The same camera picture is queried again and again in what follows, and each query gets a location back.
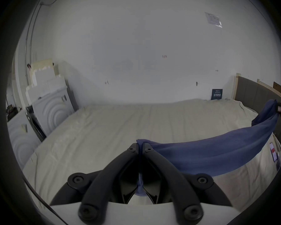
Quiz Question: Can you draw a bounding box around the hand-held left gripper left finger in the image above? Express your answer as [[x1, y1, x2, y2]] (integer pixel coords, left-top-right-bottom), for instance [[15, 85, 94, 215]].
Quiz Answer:
[[50, 143, 141, 225]]

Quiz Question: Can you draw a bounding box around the black cable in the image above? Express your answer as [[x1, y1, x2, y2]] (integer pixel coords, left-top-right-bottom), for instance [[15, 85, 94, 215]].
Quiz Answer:
[[23, 176, 69, 225]]

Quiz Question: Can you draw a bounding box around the bed with beige sheet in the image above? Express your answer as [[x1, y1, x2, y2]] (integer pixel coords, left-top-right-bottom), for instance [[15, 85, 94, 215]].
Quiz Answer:
[[22, 98, 281, 211]]

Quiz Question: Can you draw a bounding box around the grey padded headboard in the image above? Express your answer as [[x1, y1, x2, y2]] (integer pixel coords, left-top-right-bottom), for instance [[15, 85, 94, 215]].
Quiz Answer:
[[233, 73, 281, 149]]

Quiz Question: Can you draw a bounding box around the white washing machine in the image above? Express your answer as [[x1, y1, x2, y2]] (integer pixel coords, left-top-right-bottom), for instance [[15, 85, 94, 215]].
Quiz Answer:
[[25, 59, 79, 138]]

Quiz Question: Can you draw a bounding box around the white paper sheet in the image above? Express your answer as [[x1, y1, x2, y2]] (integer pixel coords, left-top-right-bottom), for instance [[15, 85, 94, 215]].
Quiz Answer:
[[205, 12, 223, 28]]

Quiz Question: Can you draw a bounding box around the dark blue shirt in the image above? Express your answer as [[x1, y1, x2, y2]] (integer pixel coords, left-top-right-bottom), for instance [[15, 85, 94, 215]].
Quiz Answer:
[[136, 99, 280, 197]]

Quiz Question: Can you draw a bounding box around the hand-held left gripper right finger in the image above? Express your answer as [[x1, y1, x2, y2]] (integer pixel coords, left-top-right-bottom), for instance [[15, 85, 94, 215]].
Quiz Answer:
[[142, 142, 233, 225]]

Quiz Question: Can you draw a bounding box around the dark blue card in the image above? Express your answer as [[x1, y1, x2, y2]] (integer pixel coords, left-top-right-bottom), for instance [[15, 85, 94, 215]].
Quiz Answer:
[[211, 89, 223, 100]]

